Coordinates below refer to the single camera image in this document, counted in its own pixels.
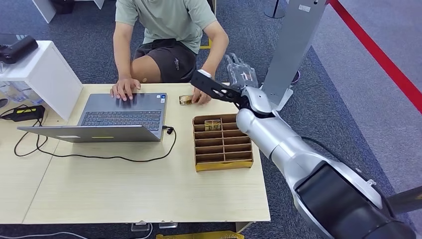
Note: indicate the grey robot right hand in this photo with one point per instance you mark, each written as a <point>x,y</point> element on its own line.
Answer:
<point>239,74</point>

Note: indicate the person's left hand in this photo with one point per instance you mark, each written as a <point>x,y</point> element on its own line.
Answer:
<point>201,98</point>

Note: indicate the person's right hand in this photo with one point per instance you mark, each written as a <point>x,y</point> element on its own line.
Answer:
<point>125,88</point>

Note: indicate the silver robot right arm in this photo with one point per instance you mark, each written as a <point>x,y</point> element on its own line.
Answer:
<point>296,148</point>

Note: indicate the person's left forearm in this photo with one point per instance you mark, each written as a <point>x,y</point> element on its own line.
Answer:
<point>217,56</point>

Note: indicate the person's right forearm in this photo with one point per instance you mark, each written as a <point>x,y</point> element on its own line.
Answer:
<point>122,59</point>

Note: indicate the cardboard card organizer box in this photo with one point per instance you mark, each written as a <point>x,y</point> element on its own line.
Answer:
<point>224,166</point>

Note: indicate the person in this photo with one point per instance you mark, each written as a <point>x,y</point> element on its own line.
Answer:
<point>165,19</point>

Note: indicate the grey laptop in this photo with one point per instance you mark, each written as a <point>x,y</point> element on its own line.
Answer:
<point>122,104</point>

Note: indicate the yellow floor tape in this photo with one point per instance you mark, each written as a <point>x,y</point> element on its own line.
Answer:
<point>206,47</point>

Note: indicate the grey kiosk stand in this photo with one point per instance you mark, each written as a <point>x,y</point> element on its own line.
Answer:
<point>293,39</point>

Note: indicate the round grey stanchion base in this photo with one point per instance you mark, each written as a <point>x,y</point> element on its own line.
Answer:
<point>274,13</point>

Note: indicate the white cabinet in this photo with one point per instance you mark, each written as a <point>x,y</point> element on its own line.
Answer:
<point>49,76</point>

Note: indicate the clear plastic bottle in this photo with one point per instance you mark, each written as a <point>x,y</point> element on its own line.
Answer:
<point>33,95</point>
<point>11,92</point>

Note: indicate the black power adapter yellow label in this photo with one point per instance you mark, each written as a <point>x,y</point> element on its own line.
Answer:
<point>28,113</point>

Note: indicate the white furniture panel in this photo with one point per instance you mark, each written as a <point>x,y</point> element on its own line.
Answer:
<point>44,10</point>

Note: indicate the black device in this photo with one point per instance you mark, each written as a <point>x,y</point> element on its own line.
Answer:
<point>16,49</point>

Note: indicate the yellow object under table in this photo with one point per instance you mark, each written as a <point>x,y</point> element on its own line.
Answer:
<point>197,236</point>

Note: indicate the red barrier belt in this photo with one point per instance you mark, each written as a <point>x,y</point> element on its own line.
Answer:
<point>379,56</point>

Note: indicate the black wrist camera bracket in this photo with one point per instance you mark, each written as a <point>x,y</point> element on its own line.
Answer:
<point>214,88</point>

